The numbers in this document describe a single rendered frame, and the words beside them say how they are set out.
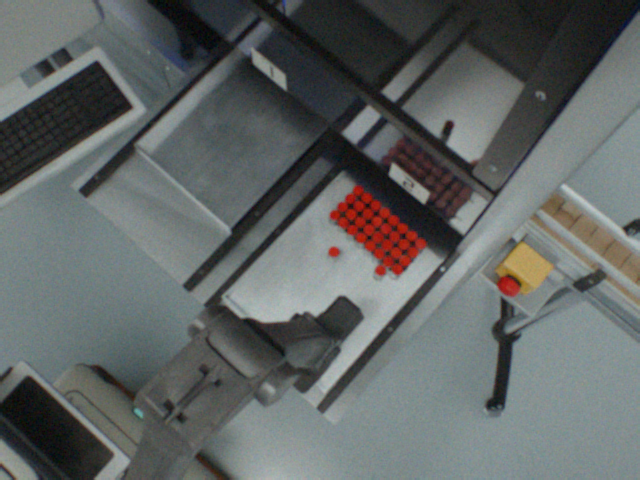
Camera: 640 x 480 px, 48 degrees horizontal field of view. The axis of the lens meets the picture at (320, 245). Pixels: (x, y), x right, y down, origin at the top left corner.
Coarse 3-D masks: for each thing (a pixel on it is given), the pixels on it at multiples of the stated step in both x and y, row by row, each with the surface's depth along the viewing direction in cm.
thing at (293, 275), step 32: (320, 224) 141; (288, 256) 139; (320, 256) 139; (352, 256) 139; (256, 288) 137; (288, 288) 137; (320, 288) 137; (352, 288) 138; (384, 288) 138; (416, 288) 134; (384, 320) 136; (352, 352) 134; (320, 384) 133
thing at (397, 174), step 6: (396, 168) 127; (390, 174) 131; (396, 174) 129; (402, 174) 127; (396, 180) 131; (402, 180) 129; (402, 186) 132; (408, 186) 129; (414, 186) 127; (420, 186) 125; (414, 192) 130; (420, 192) 127; (426, 192) 125; (420, 198) 130; (426, 198) 128
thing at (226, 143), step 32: (224, 64) 148; (192, 96) 146; (224, 96) 148; (256, 96) 148; (288, 96) 148; (160, 128) 145; (192, 128) 146; (224, 128) 146; (256, 128) 146; (288, 128) 146; (320, 128) 146; (160, 160) 144; (192, 160) 144; (224, 160) 144; (256, 160) 144; (288, 160) 144; (192, 192) 142; (224, 192) 142; (256, 192) 142; (224, 224) 137
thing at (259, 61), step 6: (252, 48) 132; (252, 54) 134; (258, 54) 132; (258, 60) 134; (264, 60) 132; (258, 66) 137; (264, 66) 134; (264, 72) 137; (270, 72) 135; (276, 72) 132; (276, 78) 135; (282, 78) 133; (282, 84) 135
